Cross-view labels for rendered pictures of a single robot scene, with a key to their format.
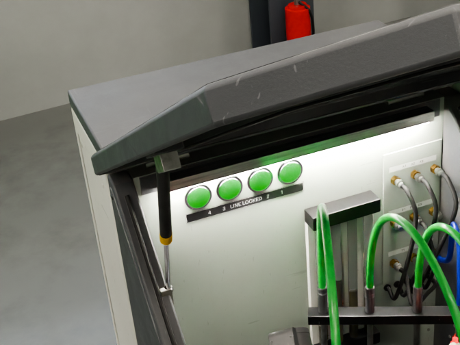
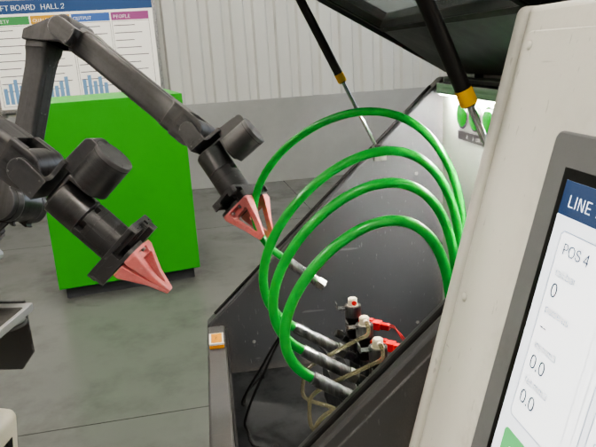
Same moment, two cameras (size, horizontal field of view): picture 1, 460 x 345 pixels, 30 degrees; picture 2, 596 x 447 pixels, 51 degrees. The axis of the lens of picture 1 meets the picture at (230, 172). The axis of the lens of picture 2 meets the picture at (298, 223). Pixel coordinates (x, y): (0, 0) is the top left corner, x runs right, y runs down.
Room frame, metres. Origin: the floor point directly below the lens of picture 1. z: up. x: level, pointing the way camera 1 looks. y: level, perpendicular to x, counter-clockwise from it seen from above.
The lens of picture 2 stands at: (1.22, -1.20, 1.52)
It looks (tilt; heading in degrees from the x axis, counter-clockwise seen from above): 15 degrees down; 101
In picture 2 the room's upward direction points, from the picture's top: 4 degrees counter-clockwise
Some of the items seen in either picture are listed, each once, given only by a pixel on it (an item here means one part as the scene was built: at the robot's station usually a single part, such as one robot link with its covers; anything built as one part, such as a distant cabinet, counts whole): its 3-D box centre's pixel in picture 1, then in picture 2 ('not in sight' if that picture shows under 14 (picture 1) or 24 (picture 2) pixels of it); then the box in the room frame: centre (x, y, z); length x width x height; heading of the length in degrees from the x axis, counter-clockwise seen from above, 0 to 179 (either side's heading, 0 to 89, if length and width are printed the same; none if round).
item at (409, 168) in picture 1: (415, 217); not in sight; (1.44, -0.36, 1.20); 0.13 x 0.03 x 0.31; 109
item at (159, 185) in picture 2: not in sight; (116, 186); (-0.92, 2.93, 0.65); 0.95 x 0.86 x 1.30; 30
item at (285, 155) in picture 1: (301, 148); (504, 96); (1.36, -0.13, 1.43); 0.54 x 0.03 x 0.02; 109
